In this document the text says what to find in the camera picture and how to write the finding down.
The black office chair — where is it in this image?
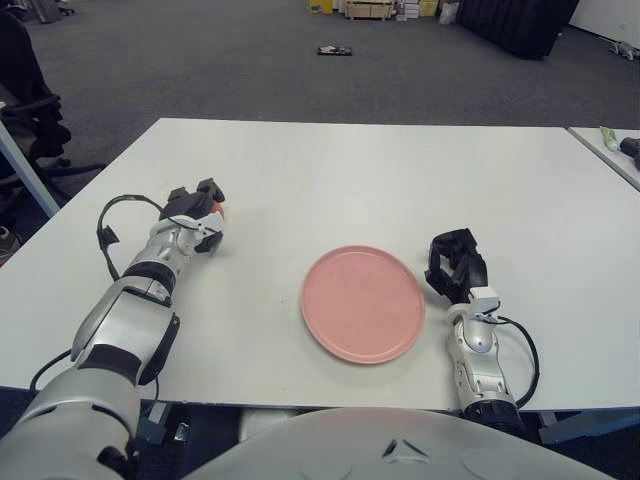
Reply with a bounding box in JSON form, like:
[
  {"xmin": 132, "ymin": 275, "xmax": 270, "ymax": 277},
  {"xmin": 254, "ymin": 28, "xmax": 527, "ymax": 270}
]
[{"xmin": 0, "ymin": 12, "xmax": 107, "ymax": 199}]

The blue grey table frame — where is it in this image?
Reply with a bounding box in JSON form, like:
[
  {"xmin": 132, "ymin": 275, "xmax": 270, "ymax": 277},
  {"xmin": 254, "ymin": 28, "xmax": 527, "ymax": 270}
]
[{"xmin": 134, "ymin": 399, "xmax": 640, "ymax": 446}]

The black partition curtain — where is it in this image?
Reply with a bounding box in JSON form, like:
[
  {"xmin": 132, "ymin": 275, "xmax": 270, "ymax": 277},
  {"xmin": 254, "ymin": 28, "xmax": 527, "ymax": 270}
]
[{"xmin": 457, "ymin": 0, "xmax": 581, "ymax": 61}]

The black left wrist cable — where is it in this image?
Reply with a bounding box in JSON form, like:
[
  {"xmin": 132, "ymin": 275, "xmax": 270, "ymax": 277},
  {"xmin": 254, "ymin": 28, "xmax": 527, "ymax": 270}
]
[{"xmin": 96, "ymin": 193, "xmax": 166, "ymax": 281}]

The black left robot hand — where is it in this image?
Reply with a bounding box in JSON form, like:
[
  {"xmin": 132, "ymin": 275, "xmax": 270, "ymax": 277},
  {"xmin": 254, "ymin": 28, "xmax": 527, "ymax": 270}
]
[{"xmin": 158, "ymin": 176, "xmax": 229, "ymax": 254}]

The wooden crate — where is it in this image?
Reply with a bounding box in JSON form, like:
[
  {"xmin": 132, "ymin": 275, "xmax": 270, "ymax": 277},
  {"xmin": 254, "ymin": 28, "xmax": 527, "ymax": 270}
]
[{"xmin": 344, "ymin": 0, "xmax": 394, "ymax": 22}]

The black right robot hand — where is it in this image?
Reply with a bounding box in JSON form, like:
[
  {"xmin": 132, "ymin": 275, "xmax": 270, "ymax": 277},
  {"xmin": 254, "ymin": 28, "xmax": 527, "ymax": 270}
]
[{"xmin": 423, "ymin": 228, "xmax": 489, "ymax": 304}]

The black upper arm cable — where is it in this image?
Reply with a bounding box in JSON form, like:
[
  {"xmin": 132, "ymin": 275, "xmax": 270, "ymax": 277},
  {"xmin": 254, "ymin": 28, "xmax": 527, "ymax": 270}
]
[{"xmin": 29, "ymin": 349, "xmax": 71, "ymax": 396}]

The grey robot torso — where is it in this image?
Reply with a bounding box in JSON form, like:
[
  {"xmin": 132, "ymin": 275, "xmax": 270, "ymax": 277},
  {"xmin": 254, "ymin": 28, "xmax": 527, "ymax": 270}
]
[{"xmin": 182, "ymin": 407, "xmax": 606, "ymax": 480}]

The grey shoe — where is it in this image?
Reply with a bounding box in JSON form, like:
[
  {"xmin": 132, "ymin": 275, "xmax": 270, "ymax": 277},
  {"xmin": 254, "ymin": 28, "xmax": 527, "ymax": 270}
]
[{"xmin": 0, "ymin": 224, "xmax": 21, "ymax": 261}]

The white desk leg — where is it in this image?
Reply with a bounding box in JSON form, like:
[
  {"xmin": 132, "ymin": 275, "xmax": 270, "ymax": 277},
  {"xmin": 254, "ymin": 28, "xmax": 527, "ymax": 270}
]
[{"xmin": 0, "ymin": 119, "xmax": 60, "ymax": 219}]

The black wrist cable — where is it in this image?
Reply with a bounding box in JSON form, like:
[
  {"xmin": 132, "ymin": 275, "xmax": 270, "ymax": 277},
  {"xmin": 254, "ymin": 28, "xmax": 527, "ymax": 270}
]
[
  {"xmin": 492, "ymin": 314, "xmax": 541, "ymax": 409},
  {"xmin": 96, "ymin": 193, "xmax": 166, "ymax": 281}
]

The pink round plate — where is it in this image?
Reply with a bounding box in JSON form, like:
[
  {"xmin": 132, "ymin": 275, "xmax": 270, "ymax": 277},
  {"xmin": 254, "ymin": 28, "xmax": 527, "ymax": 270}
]
[{"xmin": 299, "ymin": 244, "xmax": 427, "ymax": 366}]

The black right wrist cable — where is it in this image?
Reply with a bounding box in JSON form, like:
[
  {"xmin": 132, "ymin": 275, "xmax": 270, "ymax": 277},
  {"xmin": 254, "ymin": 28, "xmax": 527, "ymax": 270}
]
[{"xmin": 492, "ymin": 314, "xmax": 541, "ymax": 409}]

